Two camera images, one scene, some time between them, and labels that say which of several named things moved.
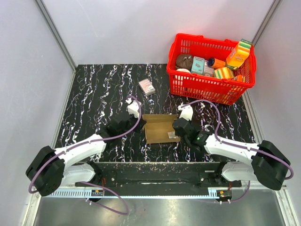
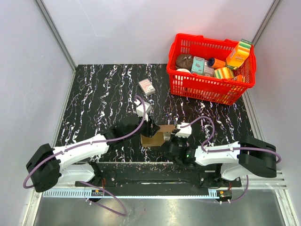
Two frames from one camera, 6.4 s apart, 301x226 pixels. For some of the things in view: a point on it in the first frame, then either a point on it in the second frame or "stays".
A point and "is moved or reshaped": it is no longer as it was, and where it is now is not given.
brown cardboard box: (157, 126) is moved or reshaped
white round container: (184, 69) stays
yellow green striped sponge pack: (223, 73) stays
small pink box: (146, 86) stays
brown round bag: (184, 61) stays
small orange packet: (239, 78) stays
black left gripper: (142, 123) → (151, 129)
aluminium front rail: (212, 193) stays
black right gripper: (189, 121) → (173, 138)
